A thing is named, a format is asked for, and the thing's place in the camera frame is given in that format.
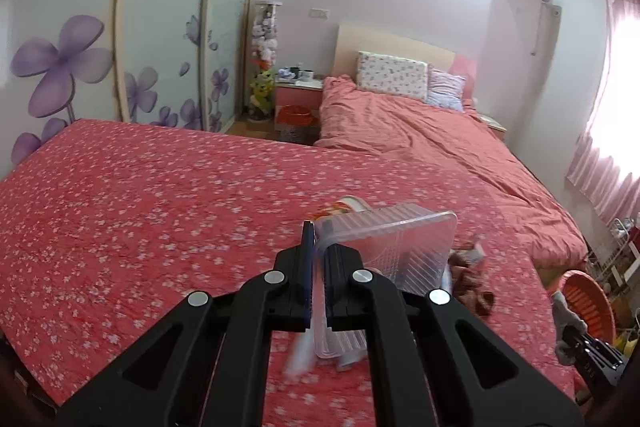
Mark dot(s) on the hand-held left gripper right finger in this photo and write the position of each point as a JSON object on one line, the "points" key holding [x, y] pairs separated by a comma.
{"points": [[334, 297]]}

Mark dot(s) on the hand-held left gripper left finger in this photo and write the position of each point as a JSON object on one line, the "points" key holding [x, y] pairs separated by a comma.
{"points": [[309, 257]]}

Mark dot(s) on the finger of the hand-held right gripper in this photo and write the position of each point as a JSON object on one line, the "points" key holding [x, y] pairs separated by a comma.
{"points": [[597, 349]]}

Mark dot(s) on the orange plastic basket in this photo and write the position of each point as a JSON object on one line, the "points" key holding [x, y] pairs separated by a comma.
{"points": [[590, 302]]}

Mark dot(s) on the clear plastic food container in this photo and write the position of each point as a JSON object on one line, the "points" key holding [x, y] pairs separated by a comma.
{"points": [[400, 247]]}

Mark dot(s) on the dark floral cloth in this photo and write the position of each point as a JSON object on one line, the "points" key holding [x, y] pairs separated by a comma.
{"points": [[470, 289]]}

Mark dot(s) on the red snack cup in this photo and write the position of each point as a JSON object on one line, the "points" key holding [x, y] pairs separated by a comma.
{"points": [[340, 208]]}

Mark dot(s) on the red lined waste bin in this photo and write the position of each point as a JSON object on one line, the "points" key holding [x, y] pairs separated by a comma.
{"points": [[296, 119]]}

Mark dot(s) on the pink nightstand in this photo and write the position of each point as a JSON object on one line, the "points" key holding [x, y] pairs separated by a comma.
{"points": [[297, 96]]}

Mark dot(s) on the pink duvet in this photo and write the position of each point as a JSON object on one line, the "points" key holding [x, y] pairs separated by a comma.
{"points": [[425, 142]]}

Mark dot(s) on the red floral blanket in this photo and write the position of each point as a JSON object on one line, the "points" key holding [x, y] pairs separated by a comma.
{"points": [[150, 207]]}

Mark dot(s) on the green plush toy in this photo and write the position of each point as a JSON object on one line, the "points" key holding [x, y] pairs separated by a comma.
{"points": [[262, 89]]}

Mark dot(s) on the white floral pillow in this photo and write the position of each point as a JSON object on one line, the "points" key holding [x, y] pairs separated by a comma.
{"points": [[392, 76]]}

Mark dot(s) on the striped pink pillow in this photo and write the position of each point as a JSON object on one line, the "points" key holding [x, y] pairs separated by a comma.
{"points": [[445, 89]]}

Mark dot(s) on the pink curtain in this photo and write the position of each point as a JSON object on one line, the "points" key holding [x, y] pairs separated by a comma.
{"points": [[610, 132]]}

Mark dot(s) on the hanging plush toy organizer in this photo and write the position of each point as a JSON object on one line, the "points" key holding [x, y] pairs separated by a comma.
{"points": [[265, 37]]}

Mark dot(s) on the white nightstand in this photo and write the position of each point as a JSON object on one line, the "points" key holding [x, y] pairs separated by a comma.
{"points": [[492, 124]]}

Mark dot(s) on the beige headboard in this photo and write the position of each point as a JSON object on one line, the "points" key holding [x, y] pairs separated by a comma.
{"points": [[390, 39]]}

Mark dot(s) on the flower print wardrobe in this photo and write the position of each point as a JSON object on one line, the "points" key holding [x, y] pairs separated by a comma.
{"points": [[160, 7]]}

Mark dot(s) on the white air conditioner pipe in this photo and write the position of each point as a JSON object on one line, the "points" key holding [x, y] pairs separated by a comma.
{"points": [[542, 29]]}

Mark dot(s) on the wall switch plate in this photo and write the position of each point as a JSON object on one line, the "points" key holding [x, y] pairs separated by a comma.
{"points": [[319, 13]]}

